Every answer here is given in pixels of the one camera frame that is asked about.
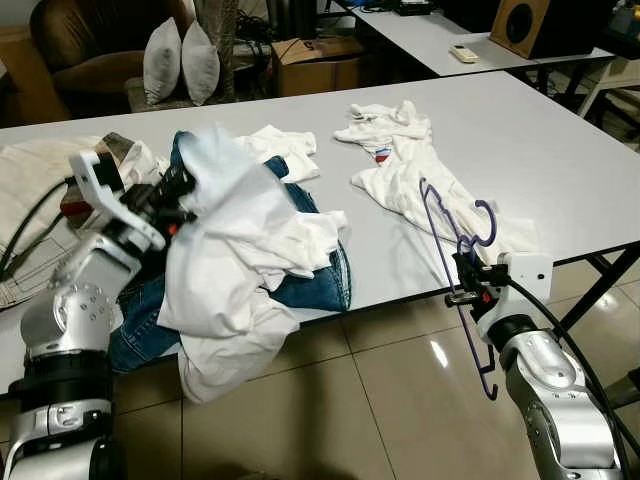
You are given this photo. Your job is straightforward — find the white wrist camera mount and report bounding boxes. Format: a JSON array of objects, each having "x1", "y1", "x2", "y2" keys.
[
  {"x1": 68, "y1": 148, "x2": 169, "y2": 253},
  {"x1": 473, "y1": 253, "x2": 554, "y2": 346}
]

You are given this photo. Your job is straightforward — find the blue denim jeans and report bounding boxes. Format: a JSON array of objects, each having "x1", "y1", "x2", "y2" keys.
[{"x1": 108, "y1": 130, "x2": 353, "y2": 373}]

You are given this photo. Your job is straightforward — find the black desk device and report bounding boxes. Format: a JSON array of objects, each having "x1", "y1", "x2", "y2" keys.
[{"x1": 393, "y1": 0, "x2": 438, "y2": 16}]

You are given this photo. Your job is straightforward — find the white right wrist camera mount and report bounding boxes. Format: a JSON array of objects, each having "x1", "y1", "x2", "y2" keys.
[{"x1": 473, "y1": 253, "x2": 554, "y2": 346}]

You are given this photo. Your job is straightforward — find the open cardboard box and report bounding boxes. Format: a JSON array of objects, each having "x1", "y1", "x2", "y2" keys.
[{"x1": 270, "y1": 37, "x2": 366, "y2": 98}]

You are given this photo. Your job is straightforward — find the grey rough post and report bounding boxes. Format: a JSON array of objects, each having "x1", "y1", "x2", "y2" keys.
[{"x1": 195, "y1": 0, "x2": 241, "y2": 101}]

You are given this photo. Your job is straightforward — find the white office desk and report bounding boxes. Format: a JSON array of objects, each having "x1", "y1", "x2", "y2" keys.
[{"x1": 345, "y1": 0, "x2": 616, "y2": 81}]

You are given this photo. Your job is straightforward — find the brown leather armchair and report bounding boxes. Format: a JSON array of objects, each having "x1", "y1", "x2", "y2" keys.
[{"x1": 28, "y1": 0, "x2": 199, "y2": 96}]

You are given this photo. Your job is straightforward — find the plain white garment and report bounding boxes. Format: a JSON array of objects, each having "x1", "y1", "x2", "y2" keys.
[{"x1": 158, "y1": 123, "x2": 349, "y2": 404}]

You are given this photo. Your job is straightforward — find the brown folded cloth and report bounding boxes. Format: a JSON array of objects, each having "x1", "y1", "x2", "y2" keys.
[{"x1": 95, "y1": 130, "x2": 136, "y2": 166}]

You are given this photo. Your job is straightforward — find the white remote control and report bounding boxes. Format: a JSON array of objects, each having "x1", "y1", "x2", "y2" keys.
[{"x1": 448, "y1": 44, "x2": 479, "y2": 64}]

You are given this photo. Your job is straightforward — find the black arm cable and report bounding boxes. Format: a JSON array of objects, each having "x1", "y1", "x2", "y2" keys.
[
  {"x1": 0, "y1": 178, "x2": 79, "y2": 279},
  {"x1": 505, "y1": 275, "x2": 640, "y2": 471}
]

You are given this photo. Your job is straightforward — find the white shirt with chest logo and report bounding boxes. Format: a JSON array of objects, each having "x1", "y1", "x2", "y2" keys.
[{"x1": 335, "y1": 100, "x2": 541, "y2": 263}]

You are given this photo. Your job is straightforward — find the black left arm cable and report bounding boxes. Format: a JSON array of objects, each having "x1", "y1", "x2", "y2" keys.
[{"x1": 0, "y1": 178, "x2": 79, "y2": 279}]

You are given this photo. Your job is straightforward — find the wooden loudspeaker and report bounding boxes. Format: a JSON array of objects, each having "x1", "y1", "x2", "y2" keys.
[{"x1": 489, "y1": 0, "x2": 616, "y2": 59}]

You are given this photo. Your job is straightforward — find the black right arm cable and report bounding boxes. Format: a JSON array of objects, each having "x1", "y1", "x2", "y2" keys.
[{"x1": 505, "y1": 275, "x2": 640, "y2": 471}]

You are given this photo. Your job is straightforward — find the black table leg frame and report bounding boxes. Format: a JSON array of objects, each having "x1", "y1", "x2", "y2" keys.
[{"x1": 540, "y1": 245, "x2": 640, "y2": 339}]

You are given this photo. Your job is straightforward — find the purple plastic hanger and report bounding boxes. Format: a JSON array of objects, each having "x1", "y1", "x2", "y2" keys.
[{"x1": 418, "y1": 178, "x2": 501, "y2": 401}]

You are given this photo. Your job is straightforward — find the small crumpled white garment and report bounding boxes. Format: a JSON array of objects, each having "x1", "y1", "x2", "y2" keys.
[{"x1": 235, "y1": 125, "x2": 321, "y2": 184}]

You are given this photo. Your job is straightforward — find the dark tool case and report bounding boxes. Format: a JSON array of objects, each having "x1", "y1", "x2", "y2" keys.
[{"x1": 605, "y1": 0, "x2": 640, "y2": 61}]

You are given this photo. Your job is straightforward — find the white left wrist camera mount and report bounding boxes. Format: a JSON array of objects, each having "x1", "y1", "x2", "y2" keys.
[{"x1": 68, "y1": 148, "x2": 169, "y2": 253}]

